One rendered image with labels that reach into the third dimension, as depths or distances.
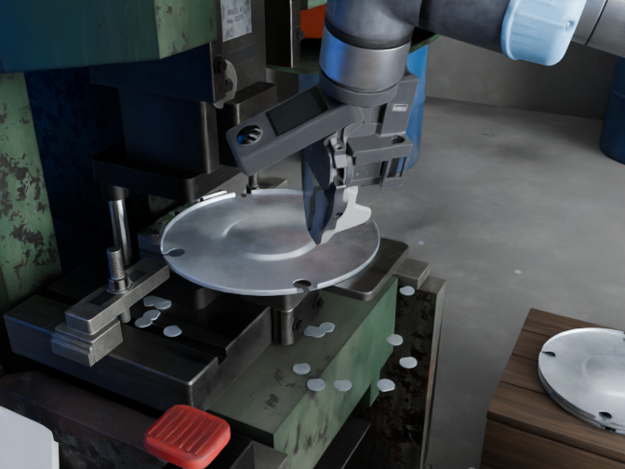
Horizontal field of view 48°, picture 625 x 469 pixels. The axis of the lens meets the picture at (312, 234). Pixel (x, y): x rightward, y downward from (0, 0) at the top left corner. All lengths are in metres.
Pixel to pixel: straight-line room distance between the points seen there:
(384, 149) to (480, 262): 1.87
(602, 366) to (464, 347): 0.68
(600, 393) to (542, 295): 1.00
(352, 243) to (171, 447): 0.39
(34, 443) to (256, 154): 0.55
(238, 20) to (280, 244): 0.28
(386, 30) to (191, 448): 0.39
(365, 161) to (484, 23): 0.18
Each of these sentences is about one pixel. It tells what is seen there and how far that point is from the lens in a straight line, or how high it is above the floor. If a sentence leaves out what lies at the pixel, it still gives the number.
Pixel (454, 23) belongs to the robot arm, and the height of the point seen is 1.11.
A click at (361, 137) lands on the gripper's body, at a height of 1.00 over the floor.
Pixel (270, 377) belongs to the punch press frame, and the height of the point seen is 0.65.
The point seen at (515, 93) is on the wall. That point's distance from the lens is 4.23.
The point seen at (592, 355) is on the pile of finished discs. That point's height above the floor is 0.37.
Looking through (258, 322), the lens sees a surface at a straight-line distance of 0.91.
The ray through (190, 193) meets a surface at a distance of 0.85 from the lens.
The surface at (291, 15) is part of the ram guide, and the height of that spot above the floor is 1.06.
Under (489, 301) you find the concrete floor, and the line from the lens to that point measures 2.30.
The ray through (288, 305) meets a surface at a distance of 0.91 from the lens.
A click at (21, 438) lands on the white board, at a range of 1.02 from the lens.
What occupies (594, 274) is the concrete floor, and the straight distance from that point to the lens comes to 2.55.
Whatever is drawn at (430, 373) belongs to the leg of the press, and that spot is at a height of 0.46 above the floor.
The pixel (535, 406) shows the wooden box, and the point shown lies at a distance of 1.37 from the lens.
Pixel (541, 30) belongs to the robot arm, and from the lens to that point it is 0.54.
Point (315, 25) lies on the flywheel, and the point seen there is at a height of 0.99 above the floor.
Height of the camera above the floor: 1.21
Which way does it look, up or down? 28 degrees down
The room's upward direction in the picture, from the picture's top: straight up
